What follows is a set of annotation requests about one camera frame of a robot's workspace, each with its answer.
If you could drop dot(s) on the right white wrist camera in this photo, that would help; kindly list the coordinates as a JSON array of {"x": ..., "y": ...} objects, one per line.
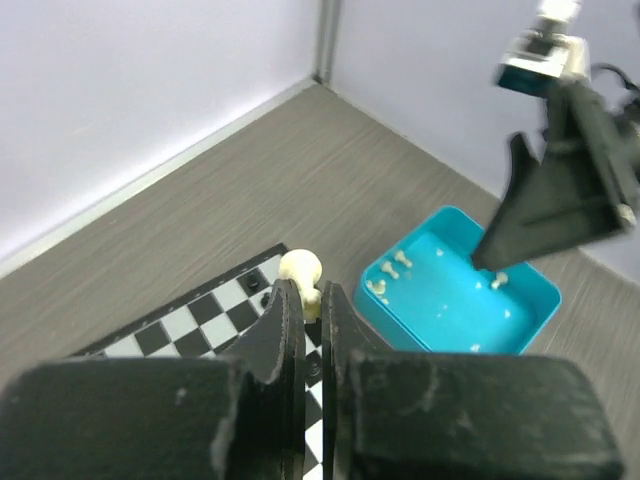
[{"x": 545, "y": 52}]

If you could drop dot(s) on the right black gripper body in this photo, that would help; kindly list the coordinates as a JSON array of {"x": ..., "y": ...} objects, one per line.
[{"x": 615, "y": 140}]

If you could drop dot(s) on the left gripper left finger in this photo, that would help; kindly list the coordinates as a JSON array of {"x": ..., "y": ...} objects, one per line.
[{"x": 239, "y": 415}]

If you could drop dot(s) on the white chess piece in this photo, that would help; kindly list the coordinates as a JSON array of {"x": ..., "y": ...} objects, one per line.
[
  {"x": 389, "y": 269},
  {"x": 304, "y": 268},
  {"x": 377, "y": 287},
  {"x": 500, "y": 280},
  {"x": 401, "y": 257}
]

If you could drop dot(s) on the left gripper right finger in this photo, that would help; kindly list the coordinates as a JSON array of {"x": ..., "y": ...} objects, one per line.
[{"x": 406, "y": 415}]

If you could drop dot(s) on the white chess piece in tray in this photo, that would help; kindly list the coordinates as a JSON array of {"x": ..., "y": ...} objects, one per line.
[
  {"x": 389, "y": 269},
  {"x": 401, "y": 257},
  {"x": 500, "y": 280},
  {"x": 377, "y": 287}
]

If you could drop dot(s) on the blue plastic tray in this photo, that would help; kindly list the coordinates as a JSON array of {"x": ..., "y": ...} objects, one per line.
[{"x": 443, "y": 304}]

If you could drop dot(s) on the black white chess board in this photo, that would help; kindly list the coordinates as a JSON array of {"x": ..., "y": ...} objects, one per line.
[{"x": 206, "y": 320}]

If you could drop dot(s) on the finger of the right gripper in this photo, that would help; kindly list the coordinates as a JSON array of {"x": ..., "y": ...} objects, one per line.
[{"x": 549, "y": 206}]

